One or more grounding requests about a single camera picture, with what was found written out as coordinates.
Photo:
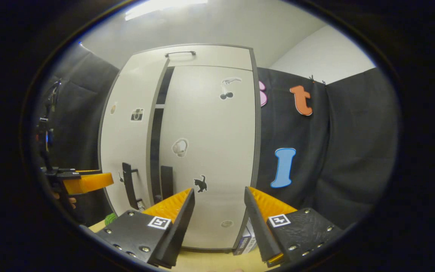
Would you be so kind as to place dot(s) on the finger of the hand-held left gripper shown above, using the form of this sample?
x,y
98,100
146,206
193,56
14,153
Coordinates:
x,y
89,183
89,171

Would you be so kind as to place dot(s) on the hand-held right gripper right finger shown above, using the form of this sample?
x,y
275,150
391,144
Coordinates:
x,y
261,230

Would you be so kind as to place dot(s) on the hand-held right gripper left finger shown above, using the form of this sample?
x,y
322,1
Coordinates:
x,y
179,230

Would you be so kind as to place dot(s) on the white cabinet door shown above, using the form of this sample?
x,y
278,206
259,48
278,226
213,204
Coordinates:
x,y
127,143
210,132

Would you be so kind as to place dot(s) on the white shoe cabinet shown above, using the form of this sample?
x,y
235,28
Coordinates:
x,y
158,136

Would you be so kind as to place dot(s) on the blue white carton box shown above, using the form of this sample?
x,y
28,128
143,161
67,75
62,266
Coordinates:
x,y
246,241

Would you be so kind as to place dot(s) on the green round object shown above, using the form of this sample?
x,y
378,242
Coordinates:
x,y
110,219

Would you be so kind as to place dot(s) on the ceiling light panel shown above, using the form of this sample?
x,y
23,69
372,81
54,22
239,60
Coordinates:
x,y
164,7

